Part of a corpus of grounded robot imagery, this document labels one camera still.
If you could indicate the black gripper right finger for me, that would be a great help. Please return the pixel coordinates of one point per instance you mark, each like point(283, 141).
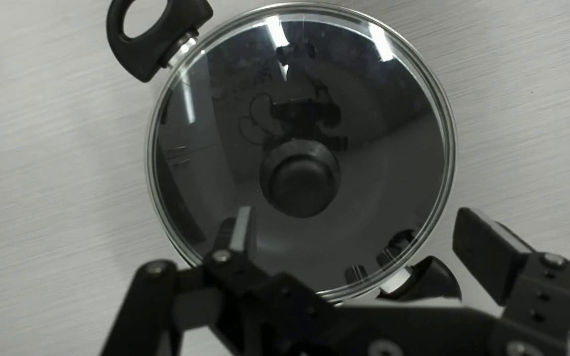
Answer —
point(530, 287)

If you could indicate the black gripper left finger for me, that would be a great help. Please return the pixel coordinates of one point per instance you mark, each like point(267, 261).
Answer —
point(247, 311)

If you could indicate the glass lid with black knob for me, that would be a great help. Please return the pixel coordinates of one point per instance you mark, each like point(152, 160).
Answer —
point(337, 99)

